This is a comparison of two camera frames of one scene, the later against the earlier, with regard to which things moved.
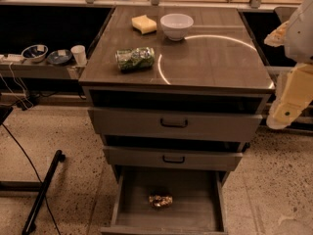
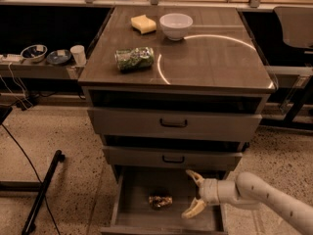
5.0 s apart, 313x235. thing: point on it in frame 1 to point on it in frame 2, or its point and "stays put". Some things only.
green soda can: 135,59 stays put
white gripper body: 300,36 to 209,191
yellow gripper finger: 277,37 to 197,208
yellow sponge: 144,23 stays put
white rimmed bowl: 34,53 stays put
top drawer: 172,123 stays put
